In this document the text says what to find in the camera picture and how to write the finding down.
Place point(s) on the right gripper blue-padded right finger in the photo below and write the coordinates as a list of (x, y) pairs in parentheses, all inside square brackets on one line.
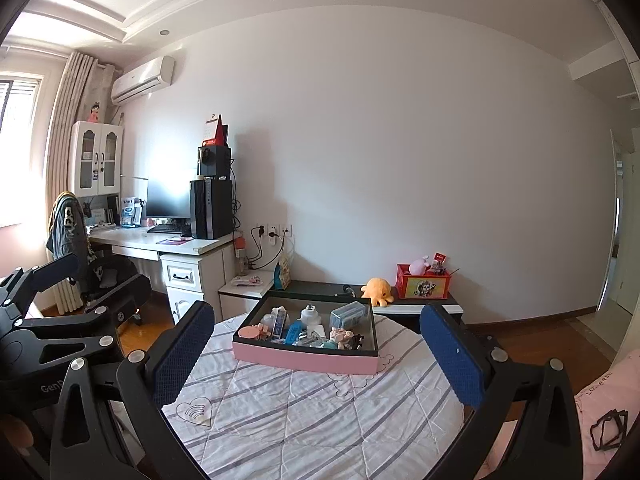
[(546, 442)]

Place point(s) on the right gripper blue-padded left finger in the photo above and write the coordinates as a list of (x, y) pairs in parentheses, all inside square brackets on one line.
[(165, 359)]

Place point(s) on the blue highlighter marker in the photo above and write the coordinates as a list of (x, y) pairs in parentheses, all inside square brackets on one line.
[(294, 331)]

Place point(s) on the clear blue plastic case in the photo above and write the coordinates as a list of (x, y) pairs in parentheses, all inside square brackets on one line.
[(349, 315)]

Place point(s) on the pink pillow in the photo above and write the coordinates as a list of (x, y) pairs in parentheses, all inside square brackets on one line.
[(608, 414)]

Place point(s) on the black office chair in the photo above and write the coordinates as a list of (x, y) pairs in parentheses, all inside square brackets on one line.
[(96, 275)]

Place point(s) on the white striped quilt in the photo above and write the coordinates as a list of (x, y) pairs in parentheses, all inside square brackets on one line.
[(247, 421)]

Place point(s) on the round rose-gold compact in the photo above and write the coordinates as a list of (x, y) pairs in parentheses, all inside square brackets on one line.
[(249, 332)]

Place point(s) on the white desk with drawers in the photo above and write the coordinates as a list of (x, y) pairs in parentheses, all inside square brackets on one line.
[(185, 270)]

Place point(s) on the white bedside stand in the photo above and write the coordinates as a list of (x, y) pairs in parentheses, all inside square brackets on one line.
[(242, 293)]

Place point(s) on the white figurine toy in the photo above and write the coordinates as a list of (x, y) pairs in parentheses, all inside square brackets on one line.
[(268, 320)]

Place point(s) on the blue battery pack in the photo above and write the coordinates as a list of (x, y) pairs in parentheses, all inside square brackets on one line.
[(280, 315)]

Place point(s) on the black white low cabinet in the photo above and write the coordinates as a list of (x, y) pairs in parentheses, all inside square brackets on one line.
[(403, 311)]

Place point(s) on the blue snack bag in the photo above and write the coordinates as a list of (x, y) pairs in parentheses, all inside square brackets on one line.
[(282, 274)]

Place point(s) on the white plug adapter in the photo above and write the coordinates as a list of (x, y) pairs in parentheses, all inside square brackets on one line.
[(310, 315)]

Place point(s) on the red storage crate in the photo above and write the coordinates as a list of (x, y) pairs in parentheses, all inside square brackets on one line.
[(427, 286)]

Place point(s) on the black computer monitor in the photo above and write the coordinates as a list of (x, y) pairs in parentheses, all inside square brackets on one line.
[(168, 205)]

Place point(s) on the black hair clip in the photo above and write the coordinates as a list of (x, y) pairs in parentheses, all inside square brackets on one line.
[(356, 342)]

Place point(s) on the pink plush toy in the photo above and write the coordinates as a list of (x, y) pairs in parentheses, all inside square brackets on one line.
[(419, 266)]

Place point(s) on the black computer tower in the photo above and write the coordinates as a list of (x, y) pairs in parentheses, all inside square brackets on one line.
[(210, 208)]

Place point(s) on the pink storage tray box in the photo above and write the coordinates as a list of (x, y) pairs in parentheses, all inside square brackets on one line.
[(306, 353)]

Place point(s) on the orange octopus plush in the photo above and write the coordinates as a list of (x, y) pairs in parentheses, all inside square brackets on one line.
[(378, 291)]

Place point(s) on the pink pig figurine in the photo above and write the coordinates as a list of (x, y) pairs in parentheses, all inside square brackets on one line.
[(341, 338)]

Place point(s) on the white glass-door cupboard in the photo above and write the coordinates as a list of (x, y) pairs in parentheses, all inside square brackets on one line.
[(95, 156)]

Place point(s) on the black box on tower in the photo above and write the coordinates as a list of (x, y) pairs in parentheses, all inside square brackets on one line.
[(214, 161)]

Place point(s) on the beige curtain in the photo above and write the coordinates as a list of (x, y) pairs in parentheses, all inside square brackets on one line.
[(84, 82)]

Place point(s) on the white air conditioner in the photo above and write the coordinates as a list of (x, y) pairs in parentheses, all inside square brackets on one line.
[(148, 77)]

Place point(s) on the wall power socket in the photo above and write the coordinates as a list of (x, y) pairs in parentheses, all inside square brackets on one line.
[(272, 235)]

